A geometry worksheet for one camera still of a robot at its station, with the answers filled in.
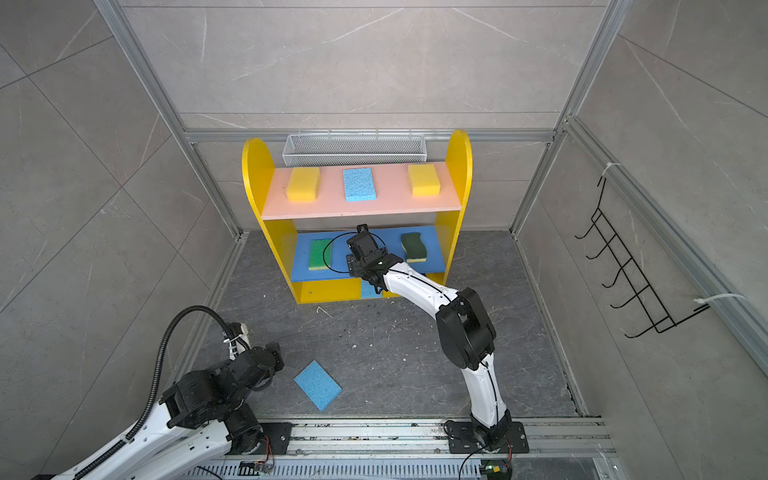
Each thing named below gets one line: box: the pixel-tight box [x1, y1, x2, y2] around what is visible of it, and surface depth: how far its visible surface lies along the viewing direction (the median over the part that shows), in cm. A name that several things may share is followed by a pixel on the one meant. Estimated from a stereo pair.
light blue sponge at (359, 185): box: [343, 168, 376, 202], surface depth 75 cm
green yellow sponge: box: [308, 239, 332, 270], surface depth 95 cm
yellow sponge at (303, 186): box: [286, 167, 320, 202], surface depth 74 cm
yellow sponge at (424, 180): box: [408, 164, 441, 196], surface depth 75 cm
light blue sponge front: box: [293, 359, 343, 412], surface depth 83 cm
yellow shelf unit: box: [242, 130, 473, 304], surface depth 76 cm
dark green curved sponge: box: [401, 232, 427, 263], surface depth 97 cm
